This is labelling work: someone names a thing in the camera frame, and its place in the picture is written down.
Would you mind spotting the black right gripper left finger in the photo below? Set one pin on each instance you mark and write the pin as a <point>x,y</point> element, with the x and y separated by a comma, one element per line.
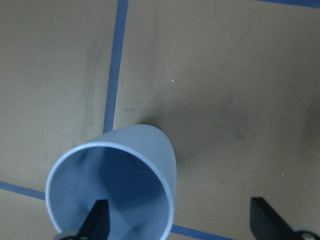
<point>97,224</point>

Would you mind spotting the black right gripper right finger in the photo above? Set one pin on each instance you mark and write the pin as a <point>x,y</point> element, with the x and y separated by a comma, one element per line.
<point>267,224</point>

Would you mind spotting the blue cup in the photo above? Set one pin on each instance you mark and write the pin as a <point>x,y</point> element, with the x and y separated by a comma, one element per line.
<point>133,168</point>

